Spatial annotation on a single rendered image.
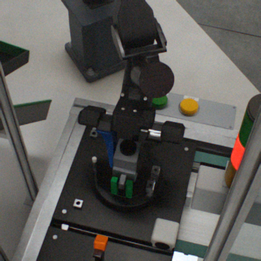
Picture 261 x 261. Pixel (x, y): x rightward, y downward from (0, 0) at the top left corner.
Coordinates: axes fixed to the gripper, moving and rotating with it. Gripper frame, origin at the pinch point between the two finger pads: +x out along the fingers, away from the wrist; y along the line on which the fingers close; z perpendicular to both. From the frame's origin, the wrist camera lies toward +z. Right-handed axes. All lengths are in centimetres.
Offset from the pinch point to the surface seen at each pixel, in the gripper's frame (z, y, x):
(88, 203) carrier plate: -2.6, -6.1, 12.6
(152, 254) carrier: 2.8, 8.0, 17.4
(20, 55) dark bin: 4.7, -20.4, -14.4
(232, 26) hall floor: -188, 20, -24
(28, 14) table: -54, -42, -19
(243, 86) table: -45, 21, -10
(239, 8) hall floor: -200, 22, -34
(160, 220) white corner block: -0.3, 8.3, 11.9
